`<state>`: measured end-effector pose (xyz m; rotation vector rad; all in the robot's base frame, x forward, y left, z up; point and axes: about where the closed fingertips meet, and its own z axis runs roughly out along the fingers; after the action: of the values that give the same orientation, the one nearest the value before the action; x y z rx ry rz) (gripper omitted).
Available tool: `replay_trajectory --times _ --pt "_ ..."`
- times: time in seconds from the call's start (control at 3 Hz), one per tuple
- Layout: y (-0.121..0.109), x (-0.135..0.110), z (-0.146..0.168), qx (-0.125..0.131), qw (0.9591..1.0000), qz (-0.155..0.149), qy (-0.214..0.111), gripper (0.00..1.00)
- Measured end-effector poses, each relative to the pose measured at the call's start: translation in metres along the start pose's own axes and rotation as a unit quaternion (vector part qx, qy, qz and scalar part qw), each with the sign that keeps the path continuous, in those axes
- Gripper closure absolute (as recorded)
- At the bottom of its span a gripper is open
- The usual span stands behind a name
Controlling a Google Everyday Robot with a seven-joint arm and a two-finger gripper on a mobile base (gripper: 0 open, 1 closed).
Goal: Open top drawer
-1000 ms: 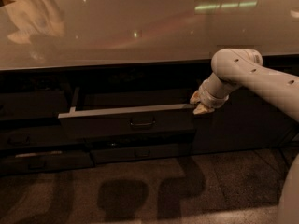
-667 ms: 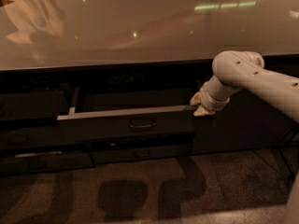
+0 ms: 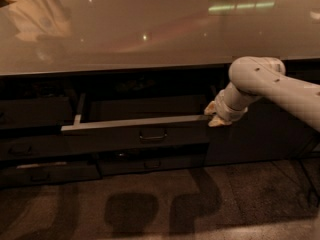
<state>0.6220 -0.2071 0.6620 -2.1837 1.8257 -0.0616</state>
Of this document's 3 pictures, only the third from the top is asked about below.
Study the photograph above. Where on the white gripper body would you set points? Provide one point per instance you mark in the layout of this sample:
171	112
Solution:
224	108

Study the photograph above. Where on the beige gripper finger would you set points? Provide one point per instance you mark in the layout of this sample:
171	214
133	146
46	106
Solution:
217	121
210	109

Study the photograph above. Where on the dark drawer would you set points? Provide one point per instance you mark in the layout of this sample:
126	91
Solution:
25	113
123	163
33	147
116	125
48	173

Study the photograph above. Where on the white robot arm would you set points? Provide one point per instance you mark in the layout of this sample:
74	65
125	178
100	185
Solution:
252	186

